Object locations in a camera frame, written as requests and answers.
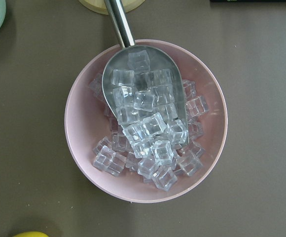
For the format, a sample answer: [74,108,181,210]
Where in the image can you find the black framed tray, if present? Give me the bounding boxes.
[210,0,286,3]

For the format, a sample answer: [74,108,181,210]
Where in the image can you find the yellow lemon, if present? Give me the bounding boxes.
[12,231,49,237]

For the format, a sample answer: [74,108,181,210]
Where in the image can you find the pink bowl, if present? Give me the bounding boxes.
[64,39,228,203]

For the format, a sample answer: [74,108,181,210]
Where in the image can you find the round wooden stand base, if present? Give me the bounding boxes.
[79,0,145,15]

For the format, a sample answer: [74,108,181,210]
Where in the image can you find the clear plastic ice cubes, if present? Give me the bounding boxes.
[93,46,204,191]

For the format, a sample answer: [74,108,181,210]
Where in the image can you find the steel ice scoop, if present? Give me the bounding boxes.
[102,0,188,146]

